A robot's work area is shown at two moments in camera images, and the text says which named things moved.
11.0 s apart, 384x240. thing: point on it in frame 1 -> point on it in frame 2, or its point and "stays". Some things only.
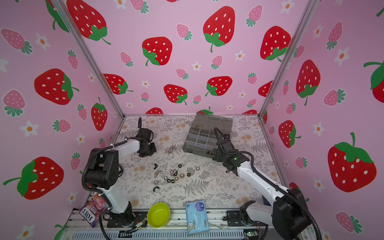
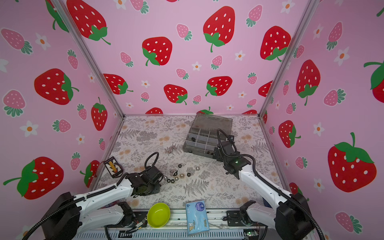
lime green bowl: [158, 215] stays
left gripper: [153, 150] -> [158, 189]
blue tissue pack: [196, 215] stays
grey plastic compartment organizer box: [201, 138] stays
